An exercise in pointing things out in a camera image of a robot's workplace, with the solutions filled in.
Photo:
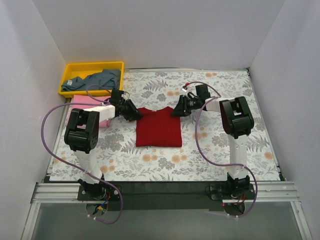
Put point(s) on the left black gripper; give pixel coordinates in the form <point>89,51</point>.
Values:
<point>130,111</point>

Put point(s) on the yellow plastic bin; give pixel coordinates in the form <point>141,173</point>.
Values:
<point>84,69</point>

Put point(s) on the floral table mat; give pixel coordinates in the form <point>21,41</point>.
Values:
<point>120,160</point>

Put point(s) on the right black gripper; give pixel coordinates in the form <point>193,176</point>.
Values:
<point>182,106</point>

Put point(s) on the grey-blue t shirt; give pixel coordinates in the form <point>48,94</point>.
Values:
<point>106,79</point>

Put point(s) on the red t shirt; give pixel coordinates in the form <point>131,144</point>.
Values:
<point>157,128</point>

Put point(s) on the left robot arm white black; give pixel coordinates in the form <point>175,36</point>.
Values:
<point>82,130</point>

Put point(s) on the aluminium frame rail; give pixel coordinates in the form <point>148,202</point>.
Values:
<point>55,193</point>

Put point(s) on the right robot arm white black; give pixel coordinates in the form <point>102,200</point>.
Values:
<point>237,122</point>

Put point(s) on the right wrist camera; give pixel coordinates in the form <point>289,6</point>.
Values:
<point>185,88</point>

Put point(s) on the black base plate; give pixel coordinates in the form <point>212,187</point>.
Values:
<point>163,195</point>

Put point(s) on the folded pink t shirt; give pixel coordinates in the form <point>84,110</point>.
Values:
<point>88,100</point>

